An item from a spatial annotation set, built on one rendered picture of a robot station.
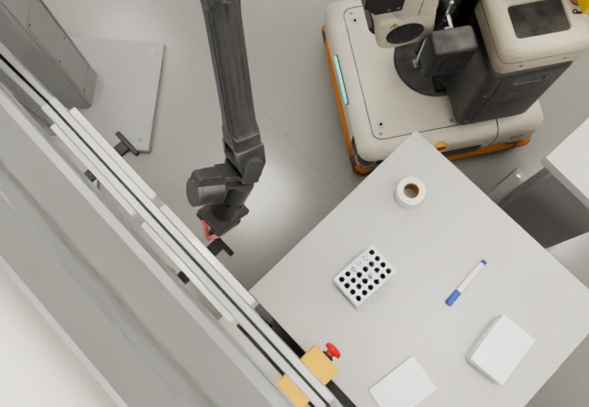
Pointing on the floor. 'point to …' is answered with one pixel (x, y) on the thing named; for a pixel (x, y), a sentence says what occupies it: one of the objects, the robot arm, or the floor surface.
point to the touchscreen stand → (83, 66)
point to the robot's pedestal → (551, 193)
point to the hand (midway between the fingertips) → (210, 235)
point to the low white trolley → (427, 287)
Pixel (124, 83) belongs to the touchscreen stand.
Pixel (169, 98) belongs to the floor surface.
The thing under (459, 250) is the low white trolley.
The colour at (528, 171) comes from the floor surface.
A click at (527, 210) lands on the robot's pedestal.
